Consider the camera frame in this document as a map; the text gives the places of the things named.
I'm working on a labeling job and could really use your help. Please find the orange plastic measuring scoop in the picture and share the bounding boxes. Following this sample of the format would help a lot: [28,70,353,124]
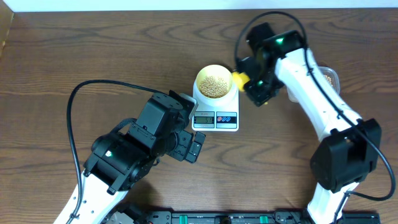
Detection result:
[232,72,268,107]

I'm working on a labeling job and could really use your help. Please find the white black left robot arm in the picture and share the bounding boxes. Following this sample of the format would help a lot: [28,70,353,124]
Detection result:
[56,91,205,223]

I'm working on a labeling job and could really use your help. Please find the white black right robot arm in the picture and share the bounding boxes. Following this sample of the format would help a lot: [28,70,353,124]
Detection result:
[239,22,381,223]

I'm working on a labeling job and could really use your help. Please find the white digital kitchen scale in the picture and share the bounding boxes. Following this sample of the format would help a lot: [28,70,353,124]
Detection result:
[192,81,239,132]

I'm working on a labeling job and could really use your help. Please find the pale yellow plastic bowl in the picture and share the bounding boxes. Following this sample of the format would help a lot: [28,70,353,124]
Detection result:
[195,65,233,96]

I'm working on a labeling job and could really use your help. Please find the soybeans in yellow bowl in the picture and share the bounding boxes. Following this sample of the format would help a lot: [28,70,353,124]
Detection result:
[199,76,229,98]

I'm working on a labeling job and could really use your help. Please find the pile of soybeans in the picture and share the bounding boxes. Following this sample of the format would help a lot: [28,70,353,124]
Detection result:
[324,75,333,86]

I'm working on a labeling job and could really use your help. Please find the clear plastic soybean container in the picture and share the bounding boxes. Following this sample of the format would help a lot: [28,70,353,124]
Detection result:
[287,67,340,103]

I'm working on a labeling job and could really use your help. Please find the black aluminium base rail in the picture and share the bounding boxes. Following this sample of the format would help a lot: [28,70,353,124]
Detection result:
[105,202,382,224]

